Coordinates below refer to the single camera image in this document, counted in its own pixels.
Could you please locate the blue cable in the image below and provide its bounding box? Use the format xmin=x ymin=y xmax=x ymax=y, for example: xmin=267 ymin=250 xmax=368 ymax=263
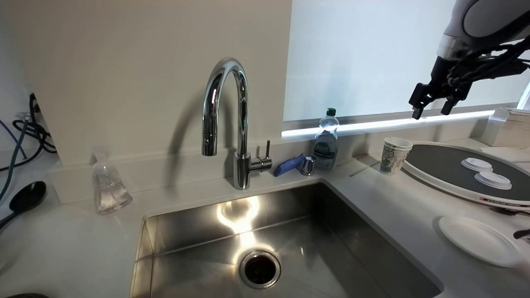
xmin=0 ymin=118 xmax=30 ymax=200

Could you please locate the black cable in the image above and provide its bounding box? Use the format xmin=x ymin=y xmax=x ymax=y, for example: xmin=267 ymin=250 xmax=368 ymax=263
xmin=13 ymin=93 xmax=58 ymax=157

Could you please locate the chrome faucet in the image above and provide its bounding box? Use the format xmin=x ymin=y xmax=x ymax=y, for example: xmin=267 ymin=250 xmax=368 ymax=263
xmin=199 ymin=56 xmax=273 ymax=192

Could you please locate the white plastic cup lid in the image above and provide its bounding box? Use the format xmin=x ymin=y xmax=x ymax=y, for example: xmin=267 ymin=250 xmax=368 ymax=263
xmin=474 ymin=169 xmax=513 ymax=192
xmin=460 ymin=156 xmax=495 ymax=174

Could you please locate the black round glossy object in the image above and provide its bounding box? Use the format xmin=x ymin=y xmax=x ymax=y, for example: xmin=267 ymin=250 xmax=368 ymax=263
xmin=0 ymin=179 xmax=48 ymax=230

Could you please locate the round black tray white rim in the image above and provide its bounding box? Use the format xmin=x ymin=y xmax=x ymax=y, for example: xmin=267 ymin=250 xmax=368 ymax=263
xmin=401 ymin=142 xmax=530 ymax=214

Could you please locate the white round plate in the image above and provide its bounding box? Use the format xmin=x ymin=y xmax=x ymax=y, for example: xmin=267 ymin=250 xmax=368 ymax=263
xmin=437 ymin=214 xmax=523 ymax=270

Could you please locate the blue dish brush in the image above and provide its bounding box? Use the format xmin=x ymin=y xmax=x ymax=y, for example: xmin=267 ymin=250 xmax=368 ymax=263
xmin=272 ymin=154 xmax=316 ymax=179

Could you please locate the stainless steel sink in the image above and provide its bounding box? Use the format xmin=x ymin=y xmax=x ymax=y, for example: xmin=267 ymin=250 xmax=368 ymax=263
xmin=129 ymin=179 xmax=446 ymax=298

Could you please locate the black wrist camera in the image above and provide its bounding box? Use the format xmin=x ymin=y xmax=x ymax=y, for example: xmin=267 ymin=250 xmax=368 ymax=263
xmin=469 ymin=35 xmax=530 ymax=80

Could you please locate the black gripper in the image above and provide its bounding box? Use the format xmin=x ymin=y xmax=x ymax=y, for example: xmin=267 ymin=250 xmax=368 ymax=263
xmin=407 ymin=51 xmax=477 ymax=121

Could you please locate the printed paper cup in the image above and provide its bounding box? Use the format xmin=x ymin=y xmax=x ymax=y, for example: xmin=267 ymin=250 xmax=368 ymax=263
xmin=379 ymin=141 xmax=411 ymax=174
xmin=381 ymin=136 xmax=414 ymax=149

